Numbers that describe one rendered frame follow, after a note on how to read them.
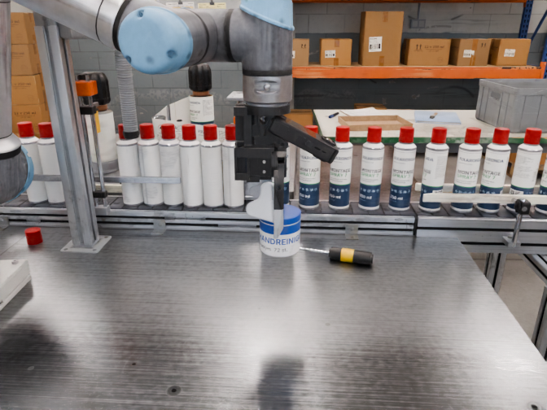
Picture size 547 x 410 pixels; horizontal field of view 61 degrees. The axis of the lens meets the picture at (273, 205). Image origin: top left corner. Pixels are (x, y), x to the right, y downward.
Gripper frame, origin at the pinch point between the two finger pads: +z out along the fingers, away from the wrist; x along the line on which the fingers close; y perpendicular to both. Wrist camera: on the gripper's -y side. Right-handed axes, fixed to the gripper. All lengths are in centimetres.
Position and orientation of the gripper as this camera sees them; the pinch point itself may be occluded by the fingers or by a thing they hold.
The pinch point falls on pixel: (280, 222)
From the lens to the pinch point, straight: 78.4
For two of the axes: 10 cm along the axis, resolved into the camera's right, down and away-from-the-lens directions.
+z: 0.0, 9.3, 3.7
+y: -10.0, -0.1, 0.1
